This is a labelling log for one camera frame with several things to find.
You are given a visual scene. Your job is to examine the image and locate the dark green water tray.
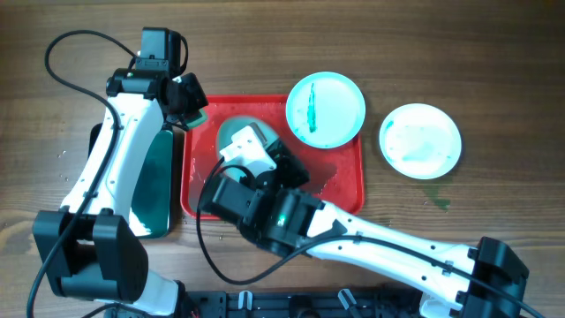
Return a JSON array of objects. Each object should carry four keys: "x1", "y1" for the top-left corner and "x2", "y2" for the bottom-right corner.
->
[{"x1": 87, "y1": 123, "x2": 175, "y2": 239}]

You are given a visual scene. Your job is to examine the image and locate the white plate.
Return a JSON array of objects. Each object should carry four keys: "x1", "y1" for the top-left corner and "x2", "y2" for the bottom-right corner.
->
[
  {"x1": 378, "y1": 103, "x2": 463, "y2": 180},
  {"x1": 216, "y1": 116, "x2": 278, "y2": 158},
  {"x1": 285, "y1": 72, "x2": 366, "y2": 149}
]

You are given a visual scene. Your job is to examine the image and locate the red plastic tray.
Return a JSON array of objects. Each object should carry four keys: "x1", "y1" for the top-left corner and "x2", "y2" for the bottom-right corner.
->
[{"x1": 180, "y1": 95, "x2": 365, "y2": 217}]

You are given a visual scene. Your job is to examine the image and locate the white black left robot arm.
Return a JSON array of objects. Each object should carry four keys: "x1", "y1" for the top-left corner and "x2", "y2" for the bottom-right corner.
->
[{"x1": 33, "y1": 69, "x2": 207, "y2": 317}]

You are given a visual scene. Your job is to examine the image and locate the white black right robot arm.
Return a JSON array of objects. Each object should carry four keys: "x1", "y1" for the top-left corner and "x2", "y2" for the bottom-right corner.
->
[{"x1": 200, "y1": 123, "x2": 529, "y2": 317}]

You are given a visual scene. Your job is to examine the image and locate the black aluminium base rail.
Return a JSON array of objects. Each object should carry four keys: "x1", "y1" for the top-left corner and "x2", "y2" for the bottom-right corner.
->
[{"x1": 103, "y1": 286, "x2": 425, "y2": 318}]

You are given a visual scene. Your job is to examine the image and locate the green sponge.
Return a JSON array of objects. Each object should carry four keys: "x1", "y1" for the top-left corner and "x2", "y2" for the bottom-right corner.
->
[{"x1": 184, "y1": 109, "x2": 207, "y2": 130}]

